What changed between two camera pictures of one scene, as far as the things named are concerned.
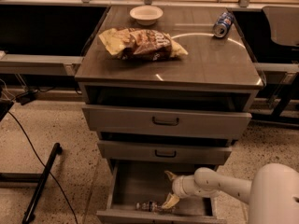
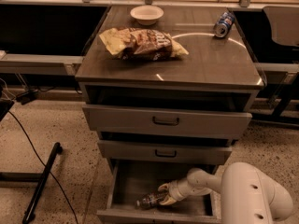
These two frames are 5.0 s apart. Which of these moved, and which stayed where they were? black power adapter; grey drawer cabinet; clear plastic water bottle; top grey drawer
Moved: clear plastic water bottle
Stayed: grey drawer cabinet; black power adapter; top grey drawer
